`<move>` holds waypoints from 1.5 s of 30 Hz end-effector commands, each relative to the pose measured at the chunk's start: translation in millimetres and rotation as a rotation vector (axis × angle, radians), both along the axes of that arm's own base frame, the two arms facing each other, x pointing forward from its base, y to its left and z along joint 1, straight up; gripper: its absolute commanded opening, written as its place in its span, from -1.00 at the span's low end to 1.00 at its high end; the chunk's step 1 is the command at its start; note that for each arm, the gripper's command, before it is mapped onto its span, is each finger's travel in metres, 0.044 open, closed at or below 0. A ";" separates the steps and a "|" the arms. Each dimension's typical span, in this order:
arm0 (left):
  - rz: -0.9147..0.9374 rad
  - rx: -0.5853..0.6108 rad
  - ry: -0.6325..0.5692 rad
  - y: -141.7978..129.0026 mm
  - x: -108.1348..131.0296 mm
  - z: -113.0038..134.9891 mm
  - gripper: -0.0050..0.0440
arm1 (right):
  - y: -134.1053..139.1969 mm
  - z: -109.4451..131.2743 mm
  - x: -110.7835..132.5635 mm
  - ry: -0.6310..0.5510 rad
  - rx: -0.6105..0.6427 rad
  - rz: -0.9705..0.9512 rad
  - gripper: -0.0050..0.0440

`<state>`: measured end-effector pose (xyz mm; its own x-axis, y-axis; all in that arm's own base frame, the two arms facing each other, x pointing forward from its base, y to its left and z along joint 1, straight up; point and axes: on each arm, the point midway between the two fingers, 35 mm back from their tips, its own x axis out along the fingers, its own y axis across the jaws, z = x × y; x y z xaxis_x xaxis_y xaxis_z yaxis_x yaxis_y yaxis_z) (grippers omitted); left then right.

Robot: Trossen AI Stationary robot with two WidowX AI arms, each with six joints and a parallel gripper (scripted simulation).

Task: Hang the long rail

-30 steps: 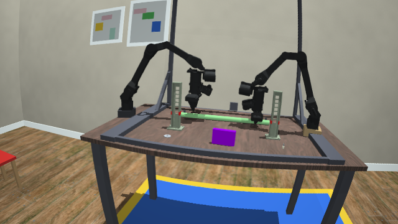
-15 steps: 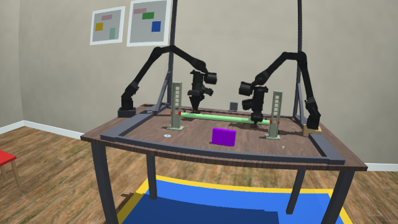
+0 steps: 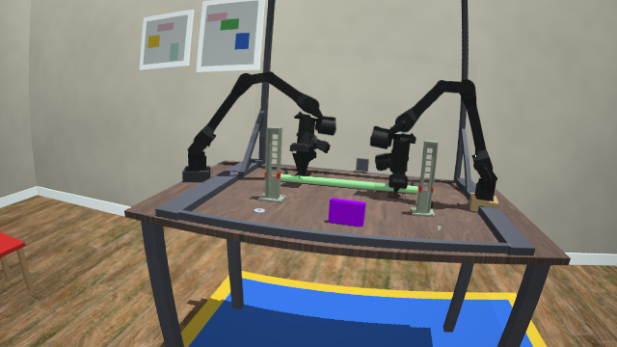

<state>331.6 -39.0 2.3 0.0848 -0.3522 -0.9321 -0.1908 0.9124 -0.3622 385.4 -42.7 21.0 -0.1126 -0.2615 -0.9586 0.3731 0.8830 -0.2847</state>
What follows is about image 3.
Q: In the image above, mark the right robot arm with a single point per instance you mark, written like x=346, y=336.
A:
x=197, y=161

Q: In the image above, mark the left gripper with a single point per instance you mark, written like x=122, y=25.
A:
x=396, y=180

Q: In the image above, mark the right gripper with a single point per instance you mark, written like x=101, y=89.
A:
x=303, y=156

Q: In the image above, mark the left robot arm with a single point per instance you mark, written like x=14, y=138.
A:
x=380, y=137

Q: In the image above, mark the purple block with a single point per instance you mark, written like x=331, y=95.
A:
x=346, y=212

